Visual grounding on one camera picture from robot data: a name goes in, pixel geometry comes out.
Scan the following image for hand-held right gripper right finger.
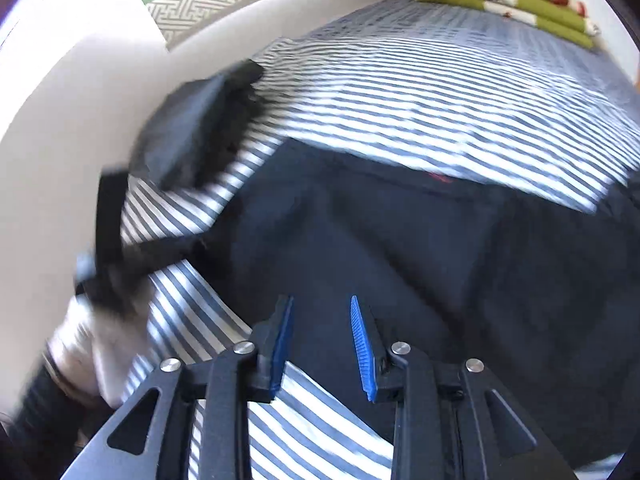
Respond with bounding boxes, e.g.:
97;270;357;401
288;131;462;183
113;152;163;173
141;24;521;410
350;295;576;480

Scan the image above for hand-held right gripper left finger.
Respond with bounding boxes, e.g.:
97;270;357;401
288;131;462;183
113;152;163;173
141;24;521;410
60;294;296;480

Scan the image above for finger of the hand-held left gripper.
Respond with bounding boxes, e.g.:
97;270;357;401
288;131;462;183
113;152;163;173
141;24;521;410
127;232;211;281

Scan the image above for black pants with pink waistband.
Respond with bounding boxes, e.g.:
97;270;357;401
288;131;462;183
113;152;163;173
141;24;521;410
145;137;640;476

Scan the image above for folded dark grey pants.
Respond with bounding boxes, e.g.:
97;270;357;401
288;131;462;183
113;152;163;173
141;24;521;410
127;59;268;193

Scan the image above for person's left hand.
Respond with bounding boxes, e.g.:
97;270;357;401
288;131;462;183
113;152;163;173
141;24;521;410
47;295;151;403

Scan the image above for blue striped bedspread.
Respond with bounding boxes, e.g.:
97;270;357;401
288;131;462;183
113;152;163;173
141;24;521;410
107;0;640;480

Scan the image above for folded green patterned blanket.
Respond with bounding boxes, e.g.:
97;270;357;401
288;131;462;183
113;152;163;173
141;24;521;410
412;0;601;51

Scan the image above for landscape wall hanging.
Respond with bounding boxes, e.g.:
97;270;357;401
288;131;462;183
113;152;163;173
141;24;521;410
137;0;396;53

